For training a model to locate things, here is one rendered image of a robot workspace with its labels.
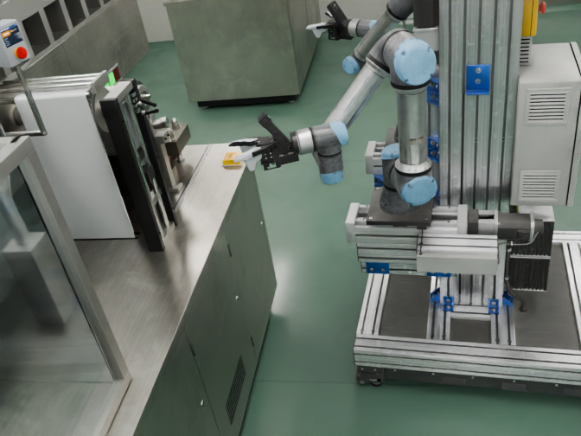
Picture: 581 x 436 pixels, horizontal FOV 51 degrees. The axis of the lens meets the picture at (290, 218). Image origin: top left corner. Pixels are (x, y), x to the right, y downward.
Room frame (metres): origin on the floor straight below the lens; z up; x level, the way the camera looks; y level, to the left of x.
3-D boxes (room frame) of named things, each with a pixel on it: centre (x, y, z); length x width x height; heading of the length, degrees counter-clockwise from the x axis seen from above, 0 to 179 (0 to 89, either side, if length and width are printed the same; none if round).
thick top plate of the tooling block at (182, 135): (2.32, 0.57, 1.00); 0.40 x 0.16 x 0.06; 76
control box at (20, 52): (1.57, 0.62, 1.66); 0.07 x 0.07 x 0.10; 60
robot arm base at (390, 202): (1.82, -0.40, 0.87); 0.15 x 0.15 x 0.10
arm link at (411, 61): (1.68, -0.42, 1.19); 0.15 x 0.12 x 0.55; 6
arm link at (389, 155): (1.81, -0.40, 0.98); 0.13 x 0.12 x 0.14; 6
